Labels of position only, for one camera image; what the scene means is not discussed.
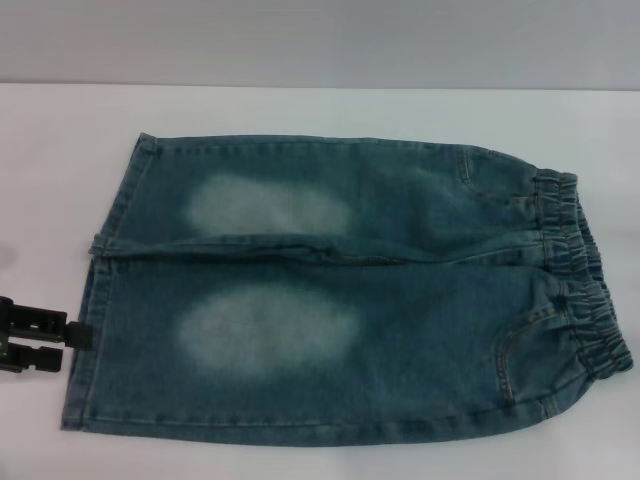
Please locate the blue denim shorts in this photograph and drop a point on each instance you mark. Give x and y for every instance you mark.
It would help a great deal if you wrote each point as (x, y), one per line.
(380, 310)

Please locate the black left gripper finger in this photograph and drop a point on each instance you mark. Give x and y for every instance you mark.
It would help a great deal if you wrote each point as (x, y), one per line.
(35, 320)
(32, 357)

